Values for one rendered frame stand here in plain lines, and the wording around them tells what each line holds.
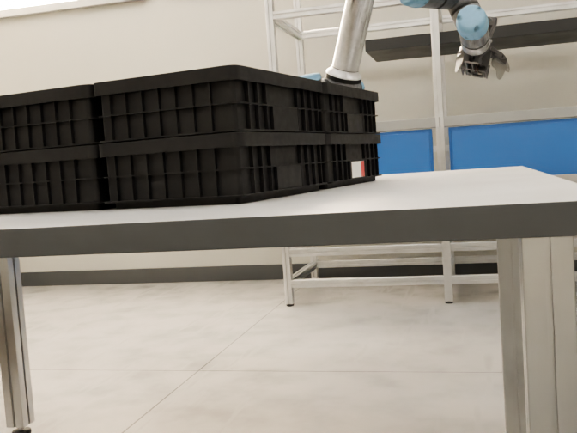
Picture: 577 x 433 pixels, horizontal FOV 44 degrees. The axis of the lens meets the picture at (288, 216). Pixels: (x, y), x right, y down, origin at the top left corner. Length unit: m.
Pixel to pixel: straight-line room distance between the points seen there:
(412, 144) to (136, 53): 2.18
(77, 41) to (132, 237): 4.36
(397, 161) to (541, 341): 2.80
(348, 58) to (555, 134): 1.63
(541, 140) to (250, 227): 2.87
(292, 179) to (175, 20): 3.67
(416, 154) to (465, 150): 0.24
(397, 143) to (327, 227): 2.81
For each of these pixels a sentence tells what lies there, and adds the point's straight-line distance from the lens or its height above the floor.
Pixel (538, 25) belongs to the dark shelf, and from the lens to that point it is 3.74.
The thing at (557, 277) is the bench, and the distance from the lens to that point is 0.93.
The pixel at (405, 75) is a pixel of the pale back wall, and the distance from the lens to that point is 4.57.
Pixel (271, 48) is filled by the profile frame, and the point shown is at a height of 1.35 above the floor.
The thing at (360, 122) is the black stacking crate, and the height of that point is 0.85.
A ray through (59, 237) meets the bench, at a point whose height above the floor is 0.68.
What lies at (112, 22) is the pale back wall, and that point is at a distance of 5.18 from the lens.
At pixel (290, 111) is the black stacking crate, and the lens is 1.40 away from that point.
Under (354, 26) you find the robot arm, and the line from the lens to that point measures 2.26.
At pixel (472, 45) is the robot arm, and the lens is 1.95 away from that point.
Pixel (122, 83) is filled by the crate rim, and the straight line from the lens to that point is 1.32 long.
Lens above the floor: 0.77
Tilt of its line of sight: 4 degrees down
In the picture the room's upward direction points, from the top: 4 degrees counter-clockwise
